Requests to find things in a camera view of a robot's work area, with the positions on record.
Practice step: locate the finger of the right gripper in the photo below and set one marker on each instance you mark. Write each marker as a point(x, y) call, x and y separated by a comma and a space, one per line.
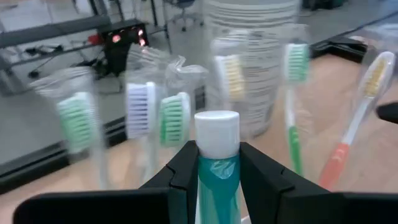
point(388, 112)

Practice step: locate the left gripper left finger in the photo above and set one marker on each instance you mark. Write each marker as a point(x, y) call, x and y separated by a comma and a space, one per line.
point(124, 207)

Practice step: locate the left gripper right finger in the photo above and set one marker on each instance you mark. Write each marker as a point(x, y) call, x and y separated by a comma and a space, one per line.
point(295, 205)

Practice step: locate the green toothbrush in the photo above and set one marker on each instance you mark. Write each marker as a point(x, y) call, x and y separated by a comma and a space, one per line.
point(77, 121)
point(297, 62)
point(174, 119)

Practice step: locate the purple toothbrush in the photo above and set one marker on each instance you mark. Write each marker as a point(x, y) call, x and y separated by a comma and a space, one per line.
point(140, 109)

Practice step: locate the teal toothpaste tube white cap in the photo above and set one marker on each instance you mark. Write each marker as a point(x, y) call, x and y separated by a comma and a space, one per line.
point(217, 133)

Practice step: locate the white cylindrical wipes canister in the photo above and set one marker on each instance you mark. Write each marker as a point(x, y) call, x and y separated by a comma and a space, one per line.
point(264, 28)

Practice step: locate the black computer with lights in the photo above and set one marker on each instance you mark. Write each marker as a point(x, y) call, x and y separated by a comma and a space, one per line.
point(121, 56)

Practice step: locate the black metal shelf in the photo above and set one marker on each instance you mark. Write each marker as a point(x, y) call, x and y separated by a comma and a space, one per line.
point(46, 31)

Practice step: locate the office chair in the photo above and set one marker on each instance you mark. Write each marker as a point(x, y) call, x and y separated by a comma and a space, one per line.
point(183, 3)

